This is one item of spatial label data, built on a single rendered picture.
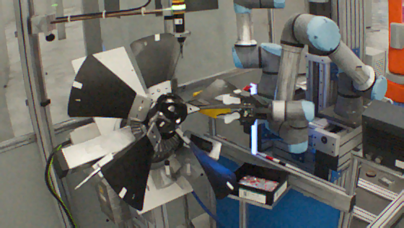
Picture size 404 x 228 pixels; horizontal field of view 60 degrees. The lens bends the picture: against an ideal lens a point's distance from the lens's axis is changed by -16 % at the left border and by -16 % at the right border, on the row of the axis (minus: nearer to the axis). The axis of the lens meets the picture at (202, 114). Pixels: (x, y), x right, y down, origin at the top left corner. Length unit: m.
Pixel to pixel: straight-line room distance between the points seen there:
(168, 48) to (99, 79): 0.32
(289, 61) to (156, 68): 0.49
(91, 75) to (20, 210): 1.03
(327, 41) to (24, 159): 1.51
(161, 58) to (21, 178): 1.00
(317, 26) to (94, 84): 0.78
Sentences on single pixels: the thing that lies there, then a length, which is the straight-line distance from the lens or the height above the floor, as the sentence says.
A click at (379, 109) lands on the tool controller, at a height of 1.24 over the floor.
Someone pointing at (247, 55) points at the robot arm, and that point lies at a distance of 2.04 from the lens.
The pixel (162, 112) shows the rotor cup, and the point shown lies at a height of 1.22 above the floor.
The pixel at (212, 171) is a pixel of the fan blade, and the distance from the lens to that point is 1.40.
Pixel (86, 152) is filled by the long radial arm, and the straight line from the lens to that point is 1.42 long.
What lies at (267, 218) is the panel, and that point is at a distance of 1.97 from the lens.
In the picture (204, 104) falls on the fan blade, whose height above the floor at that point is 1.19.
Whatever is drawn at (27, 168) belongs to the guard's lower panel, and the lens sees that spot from 2.06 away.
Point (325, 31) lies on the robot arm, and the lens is 1.37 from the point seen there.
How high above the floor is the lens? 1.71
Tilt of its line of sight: 22 degrees down
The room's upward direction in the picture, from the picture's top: 4 degrees counter-clockwise
